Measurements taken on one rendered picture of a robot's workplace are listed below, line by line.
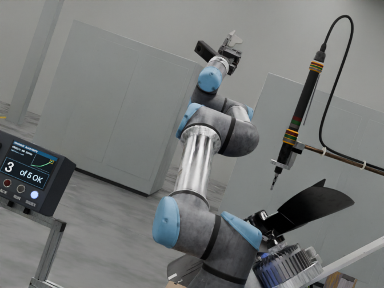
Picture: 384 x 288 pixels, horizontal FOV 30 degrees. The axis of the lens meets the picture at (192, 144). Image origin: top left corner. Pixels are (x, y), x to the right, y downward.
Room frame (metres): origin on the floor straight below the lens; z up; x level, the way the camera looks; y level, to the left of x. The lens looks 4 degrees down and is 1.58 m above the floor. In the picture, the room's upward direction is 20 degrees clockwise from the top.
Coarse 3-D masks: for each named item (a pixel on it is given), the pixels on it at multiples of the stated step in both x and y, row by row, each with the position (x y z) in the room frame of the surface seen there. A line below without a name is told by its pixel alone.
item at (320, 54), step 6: (324, 48) 2.40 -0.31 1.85; (318, 54) 2.39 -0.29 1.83; (324, 54) 2.39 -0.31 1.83; (318, 60) 2.39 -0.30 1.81; (324, 60) 2.40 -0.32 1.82; (282, 144) 2.40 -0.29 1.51; (288, 144) 2.39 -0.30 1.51; (282, 150) 2.39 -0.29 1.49; (288, 150) 2.39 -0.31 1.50; (282, 156) 2.39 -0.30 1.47; (288, 156) 2.39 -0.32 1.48; (282, 162) 2.39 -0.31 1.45; (276, 168) 2.40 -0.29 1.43; (282, 168) 2.39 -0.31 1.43
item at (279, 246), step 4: (280, 244) 2.46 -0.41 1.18; (284, 244) 2.45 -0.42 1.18; (272, 248) 2.44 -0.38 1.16; (276, 248) 2.42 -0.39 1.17; (280, 248) 2.43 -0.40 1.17; (272, 252) 2.41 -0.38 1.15; (256, 256) 2.46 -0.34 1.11; (260, 256) 2.42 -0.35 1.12; (264, 256) 2.41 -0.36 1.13; (256, 260) 2.43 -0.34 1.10
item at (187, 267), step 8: (184, 256) 2.54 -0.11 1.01; (192, 256) 2.51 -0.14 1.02; (168, 264) 2.56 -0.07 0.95; (176, 264) 2.52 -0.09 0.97; (184, 264) 2.49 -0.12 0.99; (192, 264) 2.47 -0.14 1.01; (200, 264) 2.46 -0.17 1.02; (168, 272) 2.50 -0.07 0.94; (176, 272) 2.47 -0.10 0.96; (184, 272) 2.45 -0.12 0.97; (192, 272) 2.44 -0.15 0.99; (176, 280) 2.43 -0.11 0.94; (192, 280) 2.40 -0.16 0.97
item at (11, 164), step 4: (8, 160) 2.21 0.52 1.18; (12, 160) 2.20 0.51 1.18; (4, 164) 2.20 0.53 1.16; (8, 164) 2.20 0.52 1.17; (12, 164) 2.20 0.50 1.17; (16, 164) 2.20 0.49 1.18; (4, 168) 2.20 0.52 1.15; (8, 168) 2.20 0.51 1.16; (12, 168) 2.19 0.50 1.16; (16, 168) 2.19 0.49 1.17; (4, 172) 2.19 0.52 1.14; (8, 172) 2.19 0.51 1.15; (12, 172) 2.19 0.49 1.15; (12, 176) 2.19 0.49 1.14
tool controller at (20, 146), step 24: (0, 144) 2.22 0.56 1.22; (24, 144) 2.22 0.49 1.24; (0, 168) 2.20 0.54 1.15; (24, 168) 2.19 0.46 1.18; (48, 168) 2.18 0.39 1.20; (72, 168) 2.25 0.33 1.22; (0, 192) 2.18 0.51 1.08; (24, 192) 2.16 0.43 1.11; (48, 192) 2.15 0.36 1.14; (48, 216) 2.21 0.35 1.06
